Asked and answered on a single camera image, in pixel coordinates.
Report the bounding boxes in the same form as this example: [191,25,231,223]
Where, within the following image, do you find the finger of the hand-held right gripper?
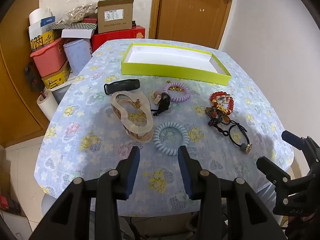
[281,130,316,157]
[256,156,292,205]

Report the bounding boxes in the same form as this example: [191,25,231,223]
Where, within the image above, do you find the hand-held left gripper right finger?
[177,146,288,240]

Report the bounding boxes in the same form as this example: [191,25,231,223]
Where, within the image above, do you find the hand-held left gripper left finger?
[29,146,140,240]

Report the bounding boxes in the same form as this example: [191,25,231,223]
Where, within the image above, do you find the black hair tie round charm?
[228,120,253,154]

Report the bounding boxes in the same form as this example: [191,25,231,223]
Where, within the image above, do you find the light blue spiral hair tie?
[153,121,190,157]

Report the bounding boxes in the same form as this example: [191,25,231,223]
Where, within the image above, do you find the beige translucent hair claw clip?
[110,91,154,144]

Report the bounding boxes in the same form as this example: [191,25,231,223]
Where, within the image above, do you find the dark bead bracelet amber beads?
[205,106,232,137]

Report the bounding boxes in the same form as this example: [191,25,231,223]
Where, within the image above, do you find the black hair tie with charms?
[150,90,172,117]

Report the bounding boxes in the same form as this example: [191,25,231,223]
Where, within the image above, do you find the red bead bracelet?
[209,91,235,115]

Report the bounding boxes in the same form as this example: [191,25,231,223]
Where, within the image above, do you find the black wristband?
[104,79,141,95]

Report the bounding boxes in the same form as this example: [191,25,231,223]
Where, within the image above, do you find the lime green shallow box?
[121,43,232,86]

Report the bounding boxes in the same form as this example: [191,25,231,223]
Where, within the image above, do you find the blue floral tablecloth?
[34,38,294,217]

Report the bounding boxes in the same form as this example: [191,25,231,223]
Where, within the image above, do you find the clear plastic storage box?
[46,74,85,105]

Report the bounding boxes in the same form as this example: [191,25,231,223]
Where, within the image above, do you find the white paper roll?
[37,91,59,123]

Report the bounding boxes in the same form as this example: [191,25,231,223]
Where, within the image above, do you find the yellow patterned tin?
[41,61,72,90]
[29,30,62,52]

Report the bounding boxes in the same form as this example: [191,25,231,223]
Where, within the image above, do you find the lilac cylindrical bin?
[63,39,92,76]

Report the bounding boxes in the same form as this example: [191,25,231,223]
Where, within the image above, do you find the red gift box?
[90,25,146,53]

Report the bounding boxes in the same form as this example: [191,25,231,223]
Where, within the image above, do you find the dark patterned bag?
[24,61,45,93]

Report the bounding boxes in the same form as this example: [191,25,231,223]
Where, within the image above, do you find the pink plastic basket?
[30,38,68,77]

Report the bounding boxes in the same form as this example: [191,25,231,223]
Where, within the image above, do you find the wooden wardrobe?
[0,15,50,148]

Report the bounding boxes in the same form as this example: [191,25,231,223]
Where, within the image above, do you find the white flat box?
[61,29,95,39]

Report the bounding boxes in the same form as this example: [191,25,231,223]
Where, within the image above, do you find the wooden door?
[149,0,237,50]

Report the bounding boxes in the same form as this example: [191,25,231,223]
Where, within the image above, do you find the black white striped box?
[51,22,98,32]

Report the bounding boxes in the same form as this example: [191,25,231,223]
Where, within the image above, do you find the brown cardboard box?
[97,0,135,34]

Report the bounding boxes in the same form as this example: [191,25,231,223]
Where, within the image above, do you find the bag of beige beads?
[60,3,98,23]

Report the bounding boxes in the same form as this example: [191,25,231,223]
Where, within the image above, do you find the white box with blue label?
[27,8,57,40]

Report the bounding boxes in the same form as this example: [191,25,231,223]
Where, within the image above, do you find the purple spiral hair tie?
[163,82,191,103]

